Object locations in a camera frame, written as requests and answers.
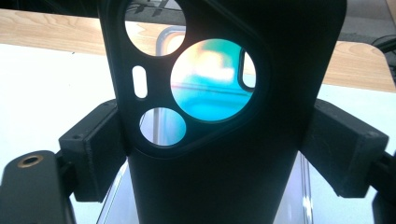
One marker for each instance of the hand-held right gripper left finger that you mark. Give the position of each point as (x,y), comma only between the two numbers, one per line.
(93,149)

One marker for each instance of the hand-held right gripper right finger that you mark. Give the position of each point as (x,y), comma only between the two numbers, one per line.
(342,149)

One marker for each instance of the clear plastic ridged tray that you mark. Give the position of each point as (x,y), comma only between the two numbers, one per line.
(295,193)

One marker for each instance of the black phone case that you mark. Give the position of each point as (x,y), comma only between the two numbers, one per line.
(218,171)

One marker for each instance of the wooden table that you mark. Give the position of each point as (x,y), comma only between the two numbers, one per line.
(46,31)

